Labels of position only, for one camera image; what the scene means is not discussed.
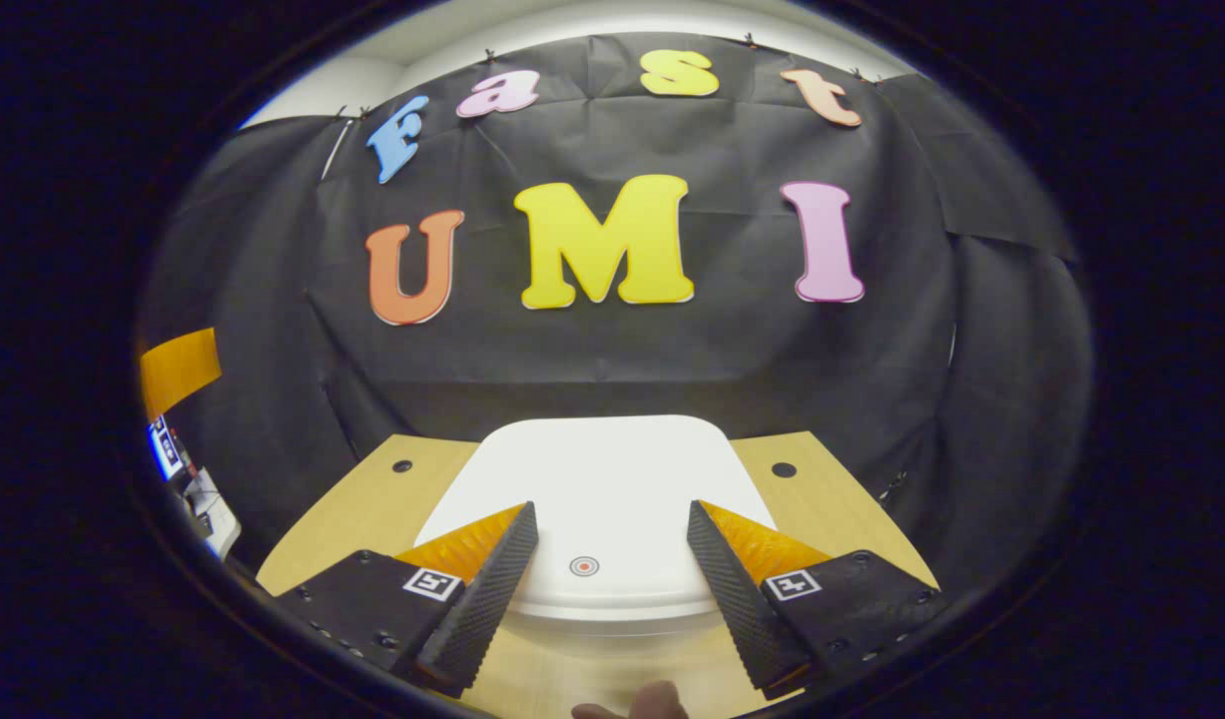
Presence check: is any white device with cables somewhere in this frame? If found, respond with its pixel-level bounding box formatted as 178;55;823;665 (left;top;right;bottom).
183;465;244;560

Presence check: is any white desktop garbage bin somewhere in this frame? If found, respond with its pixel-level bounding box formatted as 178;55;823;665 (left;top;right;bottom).
412;414;781;637

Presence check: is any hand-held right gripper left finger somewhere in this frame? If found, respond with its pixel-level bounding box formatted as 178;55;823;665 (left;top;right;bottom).
273;500;540;697

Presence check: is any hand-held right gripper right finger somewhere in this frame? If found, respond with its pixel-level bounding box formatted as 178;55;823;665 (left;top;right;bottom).
686;499;947;700

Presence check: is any wooden desktop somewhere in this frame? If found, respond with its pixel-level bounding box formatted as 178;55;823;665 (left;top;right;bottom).
256;431;940;719

